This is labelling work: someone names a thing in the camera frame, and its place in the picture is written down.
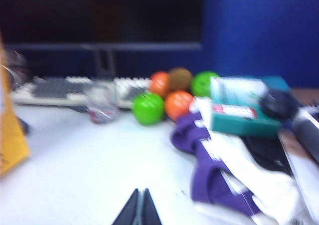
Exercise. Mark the teal cardboard box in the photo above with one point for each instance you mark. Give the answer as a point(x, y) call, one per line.
point(236, 125)

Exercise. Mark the purple and white cloth bag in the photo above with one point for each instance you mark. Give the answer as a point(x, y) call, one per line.
point(211, 180)

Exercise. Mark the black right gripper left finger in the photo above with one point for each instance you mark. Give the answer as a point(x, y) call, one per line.
point(129, 212)

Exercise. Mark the grey cylindrical device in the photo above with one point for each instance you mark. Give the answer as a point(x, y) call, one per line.
point(307, 130)

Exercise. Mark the orange plastic fruit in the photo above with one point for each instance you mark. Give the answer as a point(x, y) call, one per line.
point(178, 105)
point(159, 84)

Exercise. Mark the blue partition panel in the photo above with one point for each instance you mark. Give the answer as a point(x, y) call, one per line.
point(261, 35)

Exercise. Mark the grey monitor stand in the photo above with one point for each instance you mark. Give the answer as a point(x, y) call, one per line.
point(104, 63)

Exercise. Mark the brown kiwi fruit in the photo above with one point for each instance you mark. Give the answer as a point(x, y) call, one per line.
point(180, 78)

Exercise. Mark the green plastic apple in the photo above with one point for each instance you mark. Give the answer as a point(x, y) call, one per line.
point(147, 109)
point(203, 84)

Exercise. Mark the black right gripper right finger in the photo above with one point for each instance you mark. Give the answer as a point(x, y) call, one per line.
point(150, 212)

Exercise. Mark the yellow paper bag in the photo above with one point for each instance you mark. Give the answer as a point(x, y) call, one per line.
point(10, 135)

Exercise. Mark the clear plastic cup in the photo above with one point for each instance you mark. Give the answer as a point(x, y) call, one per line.
point(102, 105)

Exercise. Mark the black computer monitor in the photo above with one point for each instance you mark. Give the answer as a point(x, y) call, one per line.
point(99, 15)

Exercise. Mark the black round mouse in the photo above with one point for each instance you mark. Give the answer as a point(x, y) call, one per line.
point(277, 104)

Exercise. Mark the white and grey keyboard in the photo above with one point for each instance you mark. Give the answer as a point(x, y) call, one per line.
point(54, 90)

